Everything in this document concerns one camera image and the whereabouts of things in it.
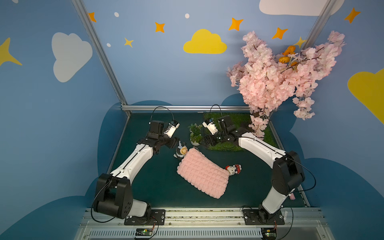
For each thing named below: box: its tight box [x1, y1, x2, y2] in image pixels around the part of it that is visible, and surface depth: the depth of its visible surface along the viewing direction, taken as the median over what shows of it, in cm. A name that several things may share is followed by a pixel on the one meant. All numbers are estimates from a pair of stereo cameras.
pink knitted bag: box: [177, 147, 230, 199], surface depth 86 cm
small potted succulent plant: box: [187, 123, 204, 146], surface depth 103 cm
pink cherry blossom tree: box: [226, 30, 346, 139], surface depth 69 cm
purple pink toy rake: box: [289, 192, 296, 201], surface depth 82 cm
